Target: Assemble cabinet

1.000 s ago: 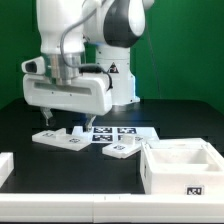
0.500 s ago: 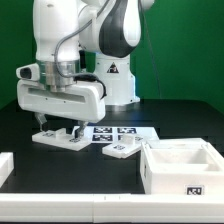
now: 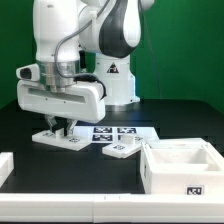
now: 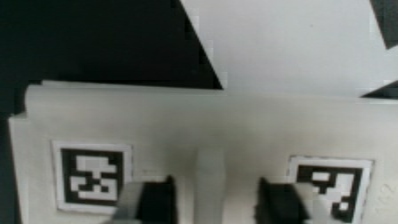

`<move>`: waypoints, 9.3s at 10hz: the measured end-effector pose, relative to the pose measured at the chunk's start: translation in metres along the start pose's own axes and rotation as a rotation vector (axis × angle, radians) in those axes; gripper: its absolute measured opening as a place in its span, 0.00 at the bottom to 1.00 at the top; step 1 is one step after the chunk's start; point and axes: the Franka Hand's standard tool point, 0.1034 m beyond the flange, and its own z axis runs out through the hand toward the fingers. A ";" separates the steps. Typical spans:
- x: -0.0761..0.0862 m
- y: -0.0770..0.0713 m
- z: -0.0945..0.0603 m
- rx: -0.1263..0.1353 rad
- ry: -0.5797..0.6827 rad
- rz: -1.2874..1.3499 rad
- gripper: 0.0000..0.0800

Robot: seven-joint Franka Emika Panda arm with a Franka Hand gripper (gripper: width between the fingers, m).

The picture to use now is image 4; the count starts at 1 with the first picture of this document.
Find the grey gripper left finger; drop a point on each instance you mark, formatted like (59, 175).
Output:
(146, 205)

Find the white marker sheet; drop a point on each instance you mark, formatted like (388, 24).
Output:
(299, 46)

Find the white cabinet door panel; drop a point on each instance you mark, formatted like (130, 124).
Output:
(104, 135)

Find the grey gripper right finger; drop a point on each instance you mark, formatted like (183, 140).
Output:
(287, 205)

